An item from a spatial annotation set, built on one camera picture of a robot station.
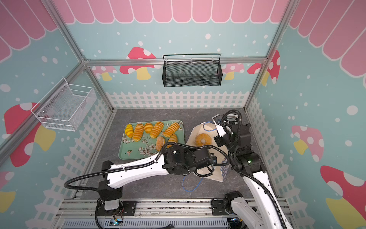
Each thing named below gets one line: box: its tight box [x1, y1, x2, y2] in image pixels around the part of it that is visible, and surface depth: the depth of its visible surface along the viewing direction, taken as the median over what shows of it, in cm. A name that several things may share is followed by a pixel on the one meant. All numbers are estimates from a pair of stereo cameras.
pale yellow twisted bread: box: [162, 122, 180, 138], surface depth 104 cm
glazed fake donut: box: [195, 133, 212, 147], surface depth 96 cm
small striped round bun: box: [143, 122, 153, 134], surface depth 105 cm
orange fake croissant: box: [132, 123, 145, 142], surface depth 104 cm
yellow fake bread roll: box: [124, 124, 134, 138], surface depth 104 cm
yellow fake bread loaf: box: [149, 121, 165, 139], surface depth 104 cm
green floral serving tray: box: [118, 120, 185, 160], surface depth 99 cm
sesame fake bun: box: [155, 135, 166, 152], surface depth 96 cm
